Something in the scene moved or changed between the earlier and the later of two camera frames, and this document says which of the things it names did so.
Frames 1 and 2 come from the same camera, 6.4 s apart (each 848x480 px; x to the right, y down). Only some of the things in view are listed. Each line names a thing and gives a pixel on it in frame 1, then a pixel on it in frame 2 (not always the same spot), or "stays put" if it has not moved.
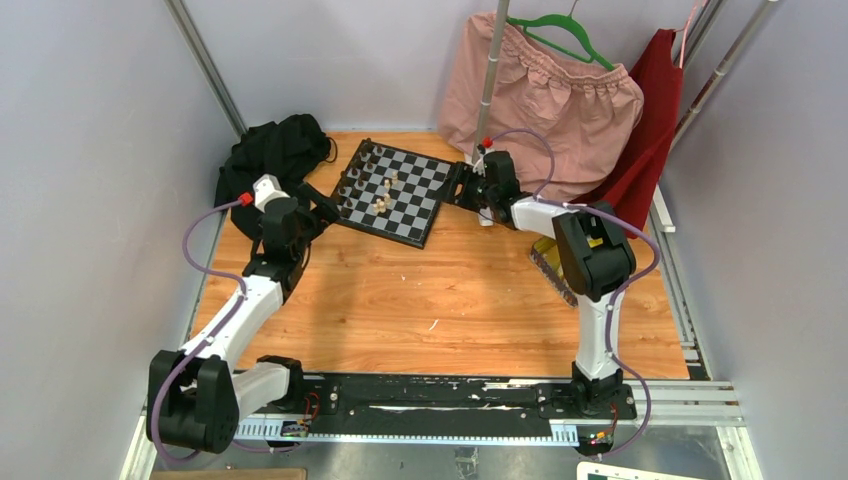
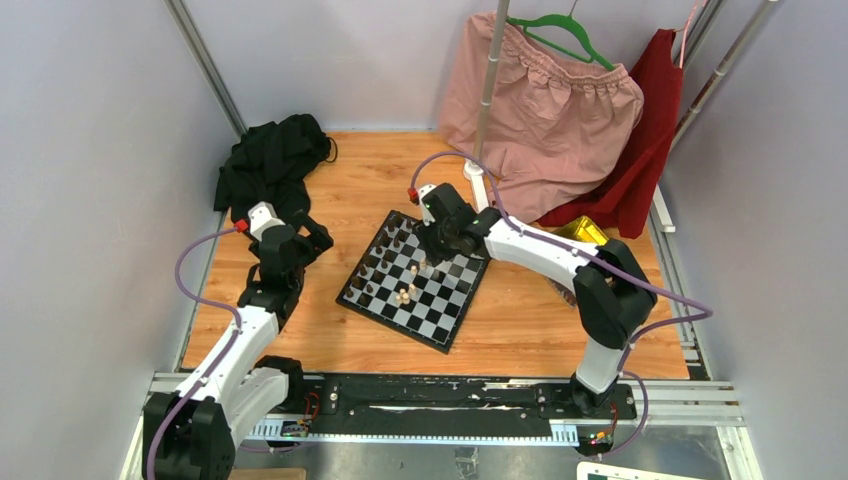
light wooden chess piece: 379,206 -> 404,298
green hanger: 561,18 stays put
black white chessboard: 392,192 -> 396,284
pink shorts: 568,125 stays put
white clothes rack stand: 487,109 stays put
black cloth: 289,147 stays put
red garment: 635,178 stays put
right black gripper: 462,174 -> 425,237
